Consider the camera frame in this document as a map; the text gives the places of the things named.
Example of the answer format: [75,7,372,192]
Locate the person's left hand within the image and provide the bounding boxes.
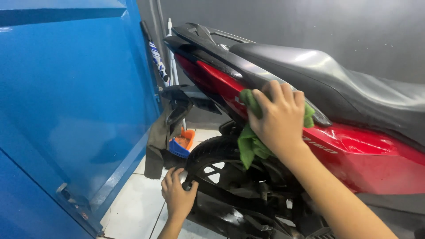
[161,167,199,220]

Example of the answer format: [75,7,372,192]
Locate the person's right hand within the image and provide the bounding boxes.
[247,80,307,157]

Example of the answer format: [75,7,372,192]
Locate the green cleaning cloth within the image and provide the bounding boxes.
[237,88,316,170]

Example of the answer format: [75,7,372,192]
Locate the red and black scooter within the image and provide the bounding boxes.
[162,23,425,239]

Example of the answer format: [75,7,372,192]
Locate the blue plastic basket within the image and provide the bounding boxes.
[168,137,191,159]

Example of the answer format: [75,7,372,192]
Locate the black scooter rear wheel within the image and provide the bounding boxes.
[184,134,299,208]

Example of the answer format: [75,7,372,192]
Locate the orange plastic basket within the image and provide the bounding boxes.
[174,128,196,152]

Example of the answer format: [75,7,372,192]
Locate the grey brown hanging cloth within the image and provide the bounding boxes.
[144,102,187,180]

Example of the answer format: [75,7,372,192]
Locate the black scooter seat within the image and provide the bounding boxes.
[229,42,425,152]

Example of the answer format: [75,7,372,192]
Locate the metal door latch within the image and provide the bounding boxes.
[56,183,90,220]

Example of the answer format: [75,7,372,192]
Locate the white pole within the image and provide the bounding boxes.
[166,18,187,131]

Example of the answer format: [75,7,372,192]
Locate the blue white striped umbrella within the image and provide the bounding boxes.
[141,21,172,87]

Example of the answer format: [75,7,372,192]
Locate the blue metal door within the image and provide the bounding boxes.
[0,0,163,239]

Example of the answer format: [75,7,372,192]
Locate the grey wall pipe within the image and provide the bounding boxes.
[148,0,167,54]

